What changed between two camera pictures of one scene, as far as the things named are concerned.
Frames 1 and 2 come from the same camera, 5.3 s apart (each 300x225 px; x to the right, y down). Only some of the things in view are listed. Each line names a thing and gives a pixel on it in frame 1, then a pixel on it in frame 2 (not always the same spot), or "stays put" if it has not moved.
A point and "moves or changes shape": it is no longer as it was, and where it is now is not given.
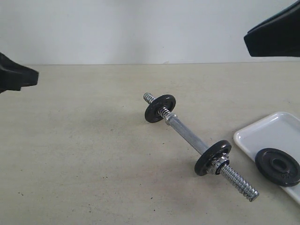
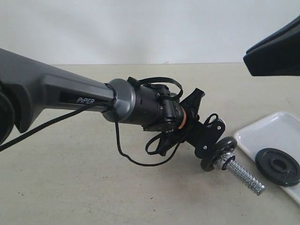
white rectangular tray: x=281 y=130 stays put
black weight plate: x=215 y=150 moves or changes shape
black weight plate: x=279 y=166 stays put
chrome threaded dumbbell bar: x=217 y=164 → x=258 y=187
